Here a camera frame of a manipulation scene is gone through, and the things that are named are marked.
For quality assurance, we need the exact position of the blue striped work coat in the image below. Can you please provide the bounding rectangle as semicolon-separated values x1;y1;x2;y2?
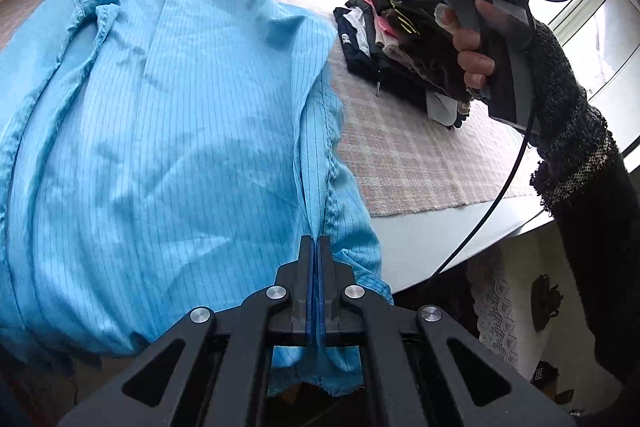
0;0;396;398

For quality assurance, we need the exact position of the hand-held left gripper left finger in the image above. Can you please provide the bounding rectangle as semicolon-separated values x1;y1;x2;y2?
57;235;317;427

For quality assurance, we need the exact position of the pink plaid tablecloth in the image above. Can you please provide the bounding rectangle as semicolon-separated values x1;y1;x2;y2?
0;0;541;218

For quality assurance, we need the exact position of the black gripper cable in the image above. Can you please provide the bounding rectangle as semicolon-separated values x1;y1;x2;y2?
435;0;582;275

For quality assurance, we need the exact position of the person's right hand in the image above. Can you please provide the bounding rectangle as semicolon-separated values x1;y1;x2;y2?
434;0;497;92

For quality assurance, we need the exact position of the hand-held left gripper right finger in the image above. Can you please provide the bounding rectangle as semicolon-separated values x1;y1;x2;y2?
316;235;576;427

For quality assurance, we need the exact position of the person's right forearm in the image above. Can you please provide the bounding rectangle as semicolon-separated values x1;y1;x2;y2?
520;19;640;380

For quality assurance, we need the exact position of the stack of folded clothes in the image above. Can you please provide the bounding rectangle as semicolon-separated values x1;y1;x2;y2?
334;0;473;130

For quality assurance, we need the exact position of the white lace cloth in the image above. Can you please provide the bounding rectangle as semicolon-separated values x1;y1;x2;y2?
467;247;526;365

